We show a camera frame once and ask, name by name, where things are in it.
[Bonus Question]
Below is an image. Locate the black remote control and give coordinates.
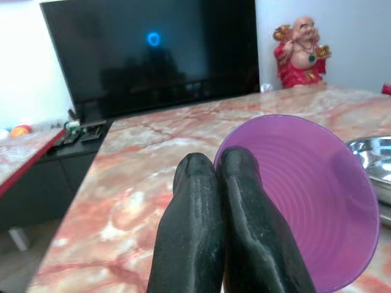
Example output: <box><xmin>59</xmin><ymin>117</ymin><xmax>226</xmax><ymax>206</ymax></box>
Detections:
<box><xmin>79</xmin><ymin>123</ymin><xmax>104</xmax><ymax>144</ymax></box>

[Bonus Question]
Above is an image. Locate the orange toy ball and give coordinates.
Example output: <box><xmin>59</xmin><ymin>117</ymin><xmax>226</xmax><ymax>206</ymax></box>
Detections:
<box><xmin>10</xmin><ymin>125</ymin><xmax>32</xmax><ymax>139</ymax></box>

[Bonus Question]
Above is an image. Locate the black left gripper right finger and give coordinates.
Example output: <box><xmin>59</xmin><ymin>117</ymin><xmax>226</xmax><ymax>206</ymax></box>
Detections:
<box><xmin>215</xmin><ymin>146</ymin><xmax>317</xmax><ymax>293</ymax></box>

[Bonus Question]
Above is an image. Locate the black low TV cabinet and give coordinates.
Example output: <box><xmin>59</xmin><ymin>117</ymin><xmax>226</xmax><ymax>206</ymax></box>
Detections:
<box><xmin>0</xmin><ymin>118</ymin><xmax>114</xmax><ymax>232</ymax></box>

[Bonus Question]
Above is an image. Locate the white green small device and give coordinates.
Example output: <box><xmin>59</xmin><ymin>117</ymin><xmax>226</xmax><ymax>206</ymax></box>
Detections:
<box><xmin>63</xmin><ymin>120</ymin><xmax>81</xmax><ymax>134</ymax></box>

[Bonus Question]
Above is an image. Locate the red laughing Buddha statue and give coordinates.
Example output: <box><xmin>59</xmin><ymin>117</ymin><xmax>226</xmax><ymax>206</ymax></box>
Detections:
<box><xmin>273</xmin><ymin>16</ymin><xmax>331</xmax><ymax>89</ymax></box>

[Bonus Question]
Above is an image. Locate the shiny steel bowl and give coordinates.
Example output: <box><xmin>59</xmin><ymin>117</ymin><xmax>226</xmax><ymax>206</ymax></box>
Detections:
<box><xmin>346</xmin><ymin>136</ymin><xmax>391</xmax><ymax>205</ymax></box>

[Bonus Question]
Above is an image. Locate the marble side table red edge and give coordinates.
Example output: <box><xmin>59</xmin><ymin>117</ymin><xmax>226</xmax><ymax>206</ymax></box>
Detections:
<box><xmin>0</xmin><ymin>127</ymin><xmax>67</xmax><ymax>198</ymax></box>

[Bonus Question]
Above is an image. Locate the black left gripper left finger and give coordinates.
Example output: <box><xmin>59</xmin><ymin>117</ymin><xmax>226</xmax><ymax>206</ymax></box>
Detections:
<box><xmin>147</xmin><ymin>153</ymin><xmax>227</xmax><ymax>293</ymax></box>

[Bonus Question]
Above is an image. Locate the purple plastic cup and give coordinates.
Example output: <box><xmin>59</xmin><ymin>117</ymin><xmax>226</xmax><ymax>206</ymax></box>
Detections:
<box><xmin>213</xmin><ymin>114</ymin><xmax>381</xmax><ymax>293</ymax></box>

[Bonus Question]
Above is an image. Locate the black flat screen television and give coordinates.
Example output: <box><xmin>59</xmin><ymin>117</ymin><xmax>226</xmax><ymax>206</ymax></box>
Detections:
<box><xmin>40</xmin><ymin>0</ymin><xmax>261</xmax><ymax>121</ymax></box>

